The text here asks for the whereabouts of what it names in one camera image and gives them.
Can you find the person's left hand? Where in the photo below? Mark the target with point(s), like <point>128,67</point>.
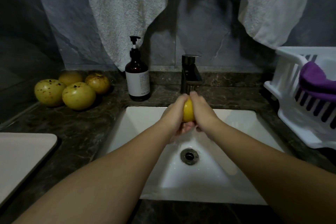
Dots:
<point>172,119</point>

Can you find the person's right hand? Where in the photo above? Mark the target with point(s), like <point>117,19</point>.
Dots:
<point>206,115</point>

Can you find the spotted yellow apple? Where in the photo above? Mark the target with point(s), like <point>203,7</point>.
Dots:
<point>188,111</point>

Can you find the black faucet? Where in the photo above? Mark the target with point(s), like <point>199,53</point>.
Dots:
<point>190,71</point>

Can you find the dark soap pump bottle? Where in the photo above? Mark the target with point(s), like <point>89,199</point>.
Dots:
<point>137,79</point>

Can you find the group of yellow apples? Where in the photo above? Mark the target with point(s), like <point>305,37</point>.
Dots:
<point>78,96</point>

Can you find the purple cloth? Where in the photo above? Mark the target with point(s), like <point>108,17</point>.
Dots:
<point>317,82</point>

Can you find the beige plastic tray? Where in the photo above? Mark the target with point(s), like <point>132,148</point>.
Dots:
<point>21,163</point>

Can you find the person's right forearm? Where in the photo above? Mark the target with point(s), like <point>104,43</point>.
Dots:
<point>278,174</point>

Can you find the person's left forearm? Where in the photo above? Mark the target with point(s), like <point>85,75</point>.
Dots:
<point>89,187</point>

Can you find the metal sink drain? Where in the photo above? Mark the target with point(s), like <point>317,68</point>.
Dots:
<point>189,156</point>

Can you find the white sink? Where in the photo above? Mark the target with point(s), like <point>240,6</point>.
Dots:
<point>225,176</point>

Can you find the white plastic basket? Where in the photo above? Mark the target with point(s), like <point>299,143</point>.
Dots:
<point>283,82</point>

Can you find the white hanging towel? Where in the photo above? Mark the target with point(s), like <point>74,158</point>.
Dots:
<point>120,11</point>

